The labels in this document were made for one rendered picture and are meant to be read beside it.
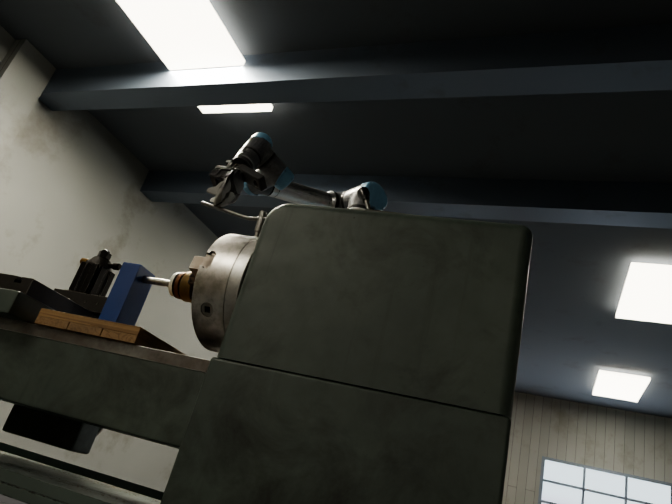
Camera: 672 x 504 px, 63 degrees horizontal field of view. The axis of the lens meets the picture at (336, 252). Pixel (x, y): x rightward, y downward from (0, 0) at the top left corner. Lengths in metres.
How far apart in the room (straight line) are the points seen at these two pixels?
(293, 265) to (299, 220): 0.11
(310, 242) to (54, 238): 4.01
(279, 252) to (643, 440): 9.47
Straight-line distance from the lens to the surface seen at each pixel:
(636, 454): 10.34
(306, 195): 2.01
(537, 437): 10.26
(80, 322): 1.45
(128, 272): 1.62
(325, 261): 1.17
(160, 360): 1.30
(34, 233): 4.95
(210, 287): 1.33
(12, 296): 1.55
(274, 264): 1.20
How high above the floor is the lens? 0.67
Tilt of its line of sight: 24 degrees up
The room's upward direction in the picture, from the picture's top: 16 degrees clockwise
